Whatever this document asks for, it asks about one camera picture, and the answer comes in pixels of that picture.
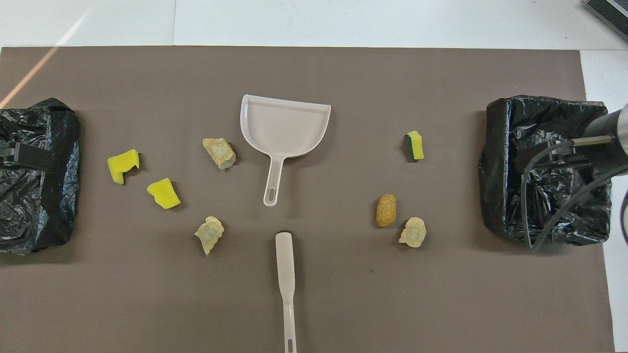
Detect notched yellow sponge piece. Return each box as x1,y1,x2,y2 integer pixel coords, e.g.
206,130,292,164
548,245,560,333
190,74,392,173
107,149,140,185

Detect small yellow green sponge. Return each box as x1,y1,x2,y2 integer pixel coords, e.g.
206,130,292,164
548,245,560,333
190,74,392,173
404,130,425,162

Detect yellow sponge chunk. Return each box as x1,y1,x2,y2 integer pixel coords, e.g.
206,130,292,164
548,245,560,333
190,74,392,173
147,177,182,210

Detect beige sponge scrap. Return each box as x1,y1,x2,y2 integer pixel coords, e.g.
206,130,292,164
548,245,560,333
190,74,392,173
194,216,225,256
398,217,427,248
202,138,237,171

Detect beige plastic dustpan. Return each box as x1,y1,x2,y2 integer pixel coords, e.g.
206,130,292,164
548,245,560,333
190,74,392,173
240,94,332,207

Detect beige hand brush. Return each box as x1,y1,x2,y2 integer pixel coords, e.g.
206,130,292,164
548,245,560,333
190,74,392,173
275,231,298,353

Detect black bag lined bin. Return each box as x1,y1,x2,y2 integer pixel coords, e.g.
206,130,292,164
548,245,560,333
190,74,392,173
479,95,613,247
0,98,81,255

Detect grey ribbed device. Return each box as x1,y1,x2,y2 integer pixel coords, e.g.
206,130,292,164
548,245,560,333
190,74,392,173
584,0,628,42

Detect brown oval sponge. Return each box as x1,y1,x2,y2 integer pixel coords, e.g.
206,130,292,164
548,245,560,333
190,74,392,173
376,194,397,228

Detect brown table mat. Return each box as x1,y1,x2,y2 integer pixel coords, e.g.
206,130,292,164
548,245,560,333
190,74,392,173
0,47,615,353

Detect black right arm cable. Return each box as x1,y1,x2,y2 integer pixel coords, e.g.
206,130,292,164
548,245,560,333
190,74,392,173
520,140,628,252

